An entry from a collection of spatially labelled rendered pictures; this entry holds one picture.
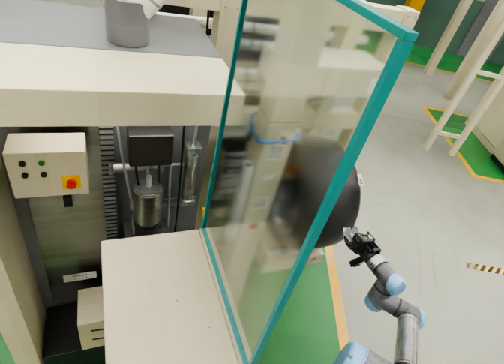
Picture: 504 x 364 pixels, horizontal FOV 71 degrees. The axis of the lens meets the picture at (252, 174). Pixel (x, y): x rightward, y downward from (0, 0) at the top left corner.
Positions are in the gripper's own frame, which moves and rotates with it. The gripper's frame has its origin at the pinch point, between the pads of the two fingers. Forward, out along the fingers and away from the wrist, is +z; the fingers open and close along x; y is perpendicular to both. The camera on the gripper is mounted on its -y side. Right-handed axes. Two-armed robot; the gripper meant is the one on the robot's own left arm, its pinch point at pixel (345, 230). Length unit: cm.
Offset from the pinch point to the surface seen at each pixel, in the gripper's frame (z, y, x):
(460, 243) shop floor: 69, -115, -233
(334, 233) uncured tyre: 3.1, -3.5, 2.5
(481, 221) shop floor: 91, -112, -293
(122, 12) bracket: 41, 75, 90
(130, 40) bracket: 41, 66, 88
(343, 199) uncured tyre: 6.6, 13.3, 1.3
